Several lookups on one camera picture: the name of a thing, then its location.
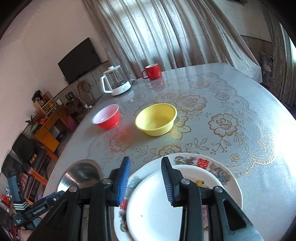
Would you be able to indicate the white plate pink roses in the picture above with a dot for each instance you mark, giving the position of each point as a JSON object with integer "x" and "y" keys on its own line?
{"x": 149, "y": 214}

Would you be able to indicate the red plastic bowl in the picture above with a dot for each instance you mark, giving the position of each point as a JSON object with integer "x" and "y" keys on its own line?
{"x": 108, "y": 117}

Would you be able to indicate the black armchair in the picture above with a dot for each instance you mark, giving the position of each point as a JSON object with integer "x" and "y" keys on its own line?
{"x": 26, "y": 153}

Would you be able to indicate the yellow plastic bowl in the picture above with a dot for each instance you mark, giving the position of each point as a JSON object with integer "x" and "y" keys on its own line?
{"x": 157, "y": 119}

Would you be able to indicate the orange wooden desk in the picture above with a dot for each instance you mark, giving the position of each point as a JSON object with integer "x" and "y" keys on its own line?
{"x": 59, "y": 120}

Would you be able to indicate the grey side window curtain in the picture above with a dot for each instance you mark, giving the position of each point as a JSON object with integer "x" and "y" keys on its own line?
{"x": 282, "y": 84}

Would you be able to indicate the white plate red characters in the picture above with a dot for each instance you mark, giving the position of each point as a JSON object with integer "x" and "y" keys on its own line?
{"x": 226, "y": 178}

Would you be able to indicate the red enamel mug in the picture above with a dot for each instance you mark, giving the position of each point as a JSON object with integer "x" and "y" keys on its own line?
{"x": 152, "y": 72}

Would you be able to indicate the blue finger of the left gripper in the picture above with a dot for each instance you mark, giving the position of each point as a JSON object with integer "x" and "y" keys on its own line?
{"x": 49, "y": 196}

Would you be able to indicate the small wooden shelf with items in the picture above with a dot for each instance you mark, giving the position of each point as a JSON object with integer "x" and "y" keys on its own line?
{"x": 44, "y": 103}

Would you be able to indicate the stainless steel bowl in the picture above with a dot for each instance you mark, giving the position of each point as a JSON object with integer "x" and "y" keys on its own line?
{"x": 83, "y": 173}

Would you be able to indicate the pink bag on floor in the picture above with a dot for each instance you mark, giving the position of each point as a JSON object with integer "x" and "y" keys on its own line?
{"x": 72, "y": 125}

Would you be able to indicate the wooden chair by wall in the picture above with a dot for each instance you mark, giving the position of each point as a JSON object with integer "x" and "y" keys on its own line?
{"x": 85, "y": 93}

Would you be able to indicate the white glass electric kettle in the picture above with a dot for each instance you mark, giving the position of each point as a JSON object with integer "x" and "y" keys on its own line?
{"x": 114, "y": 81}

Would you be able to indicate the black wall television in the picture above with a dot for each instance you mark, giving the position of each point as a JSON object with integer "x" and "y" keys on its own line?
{"x": 79, "y": 61}

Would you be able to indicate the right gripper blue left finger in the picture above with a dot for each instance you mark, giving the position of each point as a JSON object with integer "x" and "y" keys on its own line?
{"x": 122, "y": 181}

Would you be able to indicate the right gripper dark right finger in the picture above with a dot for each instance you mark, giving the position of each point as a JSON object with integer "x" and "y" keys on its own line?
{"x": 171, "y": 182}

